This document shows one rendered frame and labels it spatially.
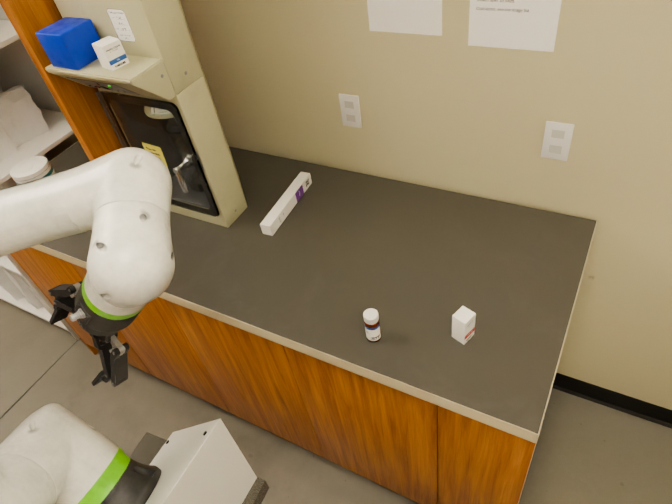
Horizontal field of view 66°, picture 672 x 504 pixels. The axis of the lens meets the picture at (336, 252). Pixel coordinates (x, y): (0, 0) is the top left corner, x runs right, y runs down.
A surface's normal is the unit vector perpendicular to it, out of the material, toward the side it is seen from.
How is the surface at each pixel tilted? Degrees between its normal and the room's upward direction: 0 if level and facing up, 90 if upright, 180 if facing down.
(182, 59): 90
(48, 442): 52
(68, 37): 90
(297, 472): 0
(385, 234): 0
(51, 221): 80
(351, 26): 90
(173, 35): 90
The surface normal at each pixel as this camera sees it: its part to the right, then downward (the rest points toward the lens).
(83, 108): 0.87, 0.25
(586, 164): -0.47, 0.67
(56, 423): 0.66, -0.70
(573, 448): -0.14, -0.70
